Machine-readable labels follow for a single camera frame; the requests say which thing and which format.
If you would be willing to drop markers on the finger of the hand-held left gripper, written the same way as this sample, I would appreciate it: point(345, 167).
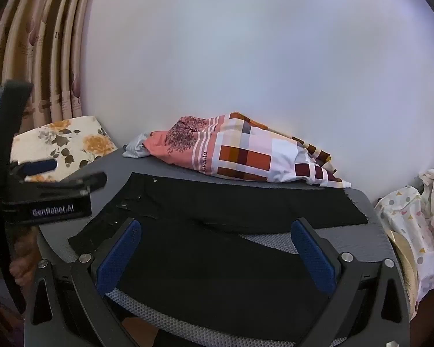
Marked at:
point(79, 182)
point(39, 166)

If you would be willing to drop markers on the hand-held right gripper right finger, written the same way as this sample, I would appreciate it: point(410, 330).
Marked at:
point(311, 253)

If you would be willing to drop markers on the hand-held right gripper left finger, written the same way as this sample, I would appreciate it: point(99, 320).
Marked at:
point(117, 256)

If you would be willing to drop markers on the black pants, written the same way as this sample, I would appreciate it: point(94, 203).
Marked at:
point(202, 267)

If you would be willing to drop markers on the person's left hand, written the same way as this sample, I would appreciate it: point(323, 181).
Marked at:
point(23, 256)

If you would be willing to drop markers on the floral cream pillow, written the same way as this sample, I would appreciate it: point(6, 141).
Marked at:
point(68, 137)

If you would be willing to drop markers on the grey mesh mattress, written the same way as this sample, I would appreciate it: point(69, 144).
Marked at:
point(267, 240)

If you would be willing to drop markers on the pale grey crumpled cloth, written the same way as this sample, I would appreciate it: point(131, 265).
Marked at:
point(135, 148)

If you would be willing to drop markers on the beige round cushion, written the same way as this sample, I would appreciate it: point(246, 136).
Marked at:
point(407, 260)

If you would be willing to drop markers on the white triangle-print cloth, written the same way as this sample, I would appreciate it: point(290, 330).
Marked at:
point(423, 217)

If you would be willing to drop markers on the plaid orange white blanket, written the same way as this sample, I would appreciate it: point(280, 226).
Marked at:
point(246, 151)

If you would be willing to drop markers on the beige patterned curtain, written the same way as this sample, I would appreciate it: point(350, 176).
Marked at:
point(47, 43)

